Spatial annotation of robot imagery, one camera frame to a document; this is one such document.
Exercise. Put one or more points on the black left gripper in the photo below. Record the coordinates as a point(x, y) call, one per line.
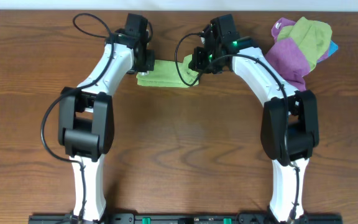
point(148, 62)

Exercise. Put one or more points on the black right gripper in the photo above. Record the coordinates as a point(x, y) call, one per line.
point(197, 62)

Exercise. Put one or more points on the light green microfiber cloth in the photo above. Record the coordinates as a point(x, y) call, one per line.
point(165, 74)

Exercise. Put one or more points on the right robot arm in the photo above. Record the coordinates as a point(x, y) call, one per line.
point(289, 130)

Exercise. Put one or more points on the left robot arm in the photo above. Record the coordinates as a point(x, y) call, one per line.
point(86, 118)

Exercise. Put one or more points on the purple microfiber cloth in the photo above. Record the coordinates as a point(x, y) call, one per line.
point(287, 59)

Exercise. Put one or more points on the olive green microfiber cloth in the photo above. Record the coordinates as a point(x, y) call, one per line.
point(313, 38)

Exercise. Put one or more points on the blue microfiber cloth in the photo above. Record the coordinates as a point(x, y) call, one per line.
point(333, 47)

